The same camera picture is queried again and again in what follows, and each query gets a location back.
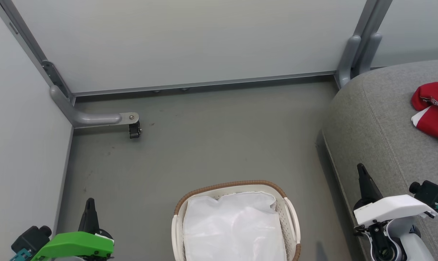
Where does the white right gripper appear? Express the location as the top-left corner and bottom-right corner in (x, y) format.
(353, 163), (437, 227)

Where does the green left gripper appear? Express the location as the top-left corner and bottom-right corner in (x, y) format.
(30, 198), (115, 261)

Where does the red and white garment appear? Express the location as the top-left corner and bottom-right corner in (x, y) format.
(411, 82), (438, 145)

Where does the grey fabric sofa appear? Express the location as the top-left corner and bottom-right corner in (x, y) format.
(322, 59), (438, 261)

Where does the white wicker-rimmed laundry basket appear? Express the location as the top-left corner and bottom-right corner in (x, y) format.
(171, 180), (302, 261)

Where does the grey tubular partition support leg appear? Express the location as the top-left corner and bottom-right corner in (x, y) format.
(50, 85), (140, 128)
(336, 34), (362, 88)
(357, 33), (383, 75)

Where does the white cloth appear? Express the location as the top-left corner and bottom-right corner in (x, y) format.
(183, 191), (288, 261)

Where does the grey aluminium partition floor rail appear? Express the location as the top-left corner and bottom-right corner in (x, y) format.
(73, 71), (338, 97)

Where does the grey aluminium partition corner post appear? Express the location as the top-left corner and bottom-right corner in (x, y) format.
(0, 0), (76, 106)

